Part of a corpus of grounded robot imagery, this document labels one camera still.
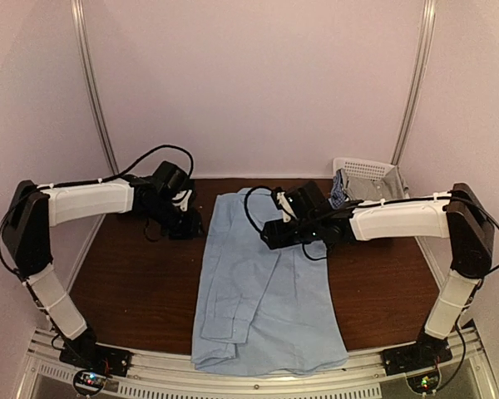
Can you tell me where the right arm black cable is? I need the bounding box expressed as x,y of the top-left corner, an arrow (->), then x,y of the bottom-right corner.
243,185 -> 499,333

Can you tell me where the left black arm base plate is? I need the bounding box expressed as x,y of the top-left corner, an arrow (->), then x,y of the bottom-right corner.
59,339 -> 132,377

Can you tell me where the white plastic laundry basket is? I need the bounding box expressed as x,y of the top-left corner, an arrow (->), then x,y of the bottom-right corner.
333,157 -> 397,180

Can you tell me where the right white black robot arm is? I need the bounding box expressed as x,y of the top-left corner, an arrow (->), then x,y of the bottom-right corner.
258,181 -> 495,367

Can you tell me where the grey shirt in basket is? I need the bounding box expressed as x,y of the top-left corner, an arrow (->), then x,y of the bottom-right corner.
341,167 -> 408,201

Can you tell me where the round controller board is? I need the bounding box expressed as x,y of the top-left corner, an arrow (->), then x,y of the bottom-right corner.
407,370 -> 441,395
72,369 -> 108,396

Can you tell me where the light blue long sleeve shirt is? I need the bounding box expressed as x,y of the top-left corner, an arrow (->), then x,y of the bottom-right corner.
191,189 -> 348,377

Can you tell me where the folded black shirt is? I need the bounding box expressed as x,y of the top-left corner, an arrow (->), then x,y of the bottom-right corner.
166,178 -> 205,241

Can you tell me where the blue checkered shirt in basket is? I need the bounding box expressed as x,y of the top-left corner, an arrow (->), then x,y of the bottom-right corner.
329,169 -> 352,209

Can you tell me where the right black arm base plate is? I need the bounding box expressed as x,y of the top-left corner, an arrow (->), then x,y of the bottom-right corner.
381,341 -> 452,376

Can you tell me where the left aluminium frame post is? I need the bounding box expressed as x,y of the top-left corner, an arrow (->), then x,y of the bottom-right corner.
70,0 -> 120,175

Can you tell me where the left round controller board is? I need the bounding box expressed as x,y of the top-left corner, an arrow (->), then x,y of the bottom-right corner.
72,369 -> 108,396

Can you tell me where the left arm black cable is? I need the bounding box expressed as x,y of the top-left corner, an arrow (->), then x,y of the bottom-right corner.
0,144 -> 195,350

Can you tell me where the front aluminium rail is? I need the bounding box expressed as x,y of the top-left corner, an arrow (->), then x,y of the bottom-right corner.
12,327 -> 499,398

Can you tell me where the right round controller board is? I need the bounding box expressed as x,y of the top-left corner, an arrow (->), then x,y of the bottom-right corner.
407,370 -> 441,395

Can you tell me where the right aluminium frame post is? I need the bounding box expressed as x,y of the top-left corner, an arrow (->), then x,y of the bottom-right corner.
391,0 -> 437,165

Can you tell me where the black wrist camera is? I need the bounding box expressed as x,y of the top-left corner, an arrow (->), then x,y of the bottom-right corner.
152,160 -> 190,200
284,180 -> 332,219

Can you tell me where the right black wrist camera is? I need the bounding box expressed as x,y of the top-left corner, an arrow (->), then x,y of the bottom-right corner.
284,180 -> 332,219

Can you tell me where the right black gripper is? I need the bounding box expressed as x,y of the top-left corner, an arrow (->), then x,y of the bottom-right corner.
261,217 -> 321,249

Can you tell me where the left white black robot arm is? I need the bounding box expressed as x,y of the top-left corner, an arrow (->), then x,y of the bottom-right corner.
0,175 -> 203,369

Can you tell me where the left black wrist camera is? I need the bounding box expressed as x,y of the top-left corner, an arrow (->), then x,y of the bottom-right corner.
152,160 -> 190,200

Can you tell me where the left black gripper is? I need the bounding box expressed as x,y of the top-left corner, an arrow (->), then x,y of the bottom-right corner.
144,199 -> 207,241

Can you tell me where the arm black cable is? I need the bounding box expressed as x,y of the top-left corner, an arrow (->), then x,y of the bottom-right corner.
243,185 -> 499,333
0,144 -> 195,350

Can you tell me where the aluminium frame post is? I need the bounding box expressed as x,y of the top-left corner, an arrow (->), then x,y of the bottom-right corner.
70,0 -> 120,175
391,0 -> 437,165

